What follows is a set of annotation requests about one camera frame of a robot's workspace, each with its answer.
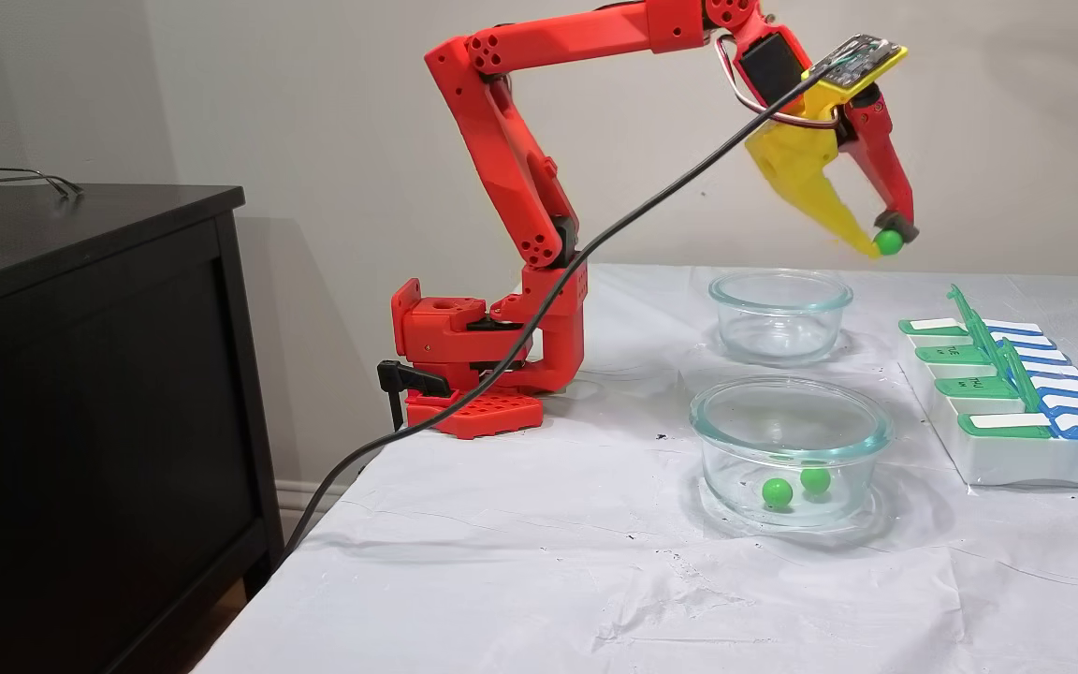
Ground weekly pill organizer box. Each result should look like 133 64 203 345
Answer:
898 284 1078 492

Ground glass bowl for red pills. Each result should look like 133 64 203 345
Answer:
710 270 855 368

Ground glass bowl for green pills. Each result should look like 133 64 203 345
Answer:
688 376 896 530

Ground black table clamp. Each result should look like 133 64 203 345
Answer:
377 360 453 432

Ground white tablecloth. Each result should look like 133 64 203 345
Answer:
193 264 1078 674

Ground black wooden cabinet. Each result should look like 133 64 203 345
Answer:
0 183 287 674

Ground eyeglasses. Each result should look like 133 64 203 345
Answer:
0 166 83 219

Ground camera circuit board yellow frame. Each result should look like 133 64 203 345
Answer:
801 34 909 100

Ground white red servo wire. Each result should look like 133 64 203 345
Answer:
715 36 841 130

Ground black camera cable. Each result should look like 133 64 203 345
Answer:
279 61 853 565

